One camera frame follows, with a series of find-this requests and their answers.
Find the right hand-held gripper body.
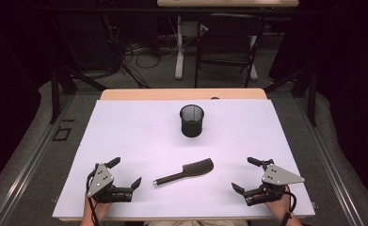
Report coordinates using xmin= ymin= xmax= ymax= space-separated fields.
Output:
xmin=243 ymin=159 xmax=306 ymax=207

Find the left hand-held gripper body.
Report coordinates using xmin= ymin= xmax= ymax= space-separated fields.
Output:
xmin=87 ymin=163 xmax=133 ymax=203

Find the black mesh pen holder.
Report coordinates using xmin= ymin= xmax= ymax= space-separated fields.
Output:
xmin=179 ymin=104 xmax=205 ymax=138

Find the person's left hand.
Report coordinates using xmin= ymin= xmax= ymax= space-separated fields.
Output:
xmin=83 ymin=195 xmax=113 ymax=221

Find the person's right hand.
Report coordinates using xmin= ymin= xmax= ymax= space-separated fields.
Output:
xmin=265 ymin=187 xmax=295 ymax=220

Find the white table mat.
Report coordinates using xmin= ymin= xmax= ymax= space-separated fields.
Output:
xmin=52 ymin=99 xmax=316 ymax=219

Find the black metal stand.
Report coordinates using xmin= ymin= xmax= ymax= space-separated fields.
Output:
xmin=264 ymin=66 xmax=318 ymax=128
xmin=49 ymin=66 xmax=109 ymax=124

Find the wooden desk with white legs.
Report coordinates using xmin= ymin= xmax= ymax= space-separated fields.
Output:
xmin=156 ymin=0 xmax=300 ymax=81

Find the black folding chair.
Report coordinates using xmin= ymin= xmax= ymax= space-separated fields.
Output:
xmin=193 ymin=12 xmax=267 ymax=89

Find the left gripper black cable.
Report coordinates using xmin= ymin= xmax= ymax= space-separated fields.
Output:
xmin=85 ymin=168 xmax=100 ymax=226

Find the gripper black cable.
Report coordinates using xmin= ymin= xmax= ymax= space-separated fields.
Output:
xmin=280 ymin=186 xmax=298 ymax=226
xmin=85 ymin=168 xmax=100 ymax=226

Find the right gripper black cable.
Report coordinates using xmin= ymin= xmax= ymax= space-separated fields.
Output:
xmin=280 ymin=186 xmax=298 ymax=226

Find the tangle of floor cables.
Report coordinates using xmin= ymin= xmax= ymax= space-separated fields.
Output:
xmin=103 ymin=15 xmax=161 ymax=89

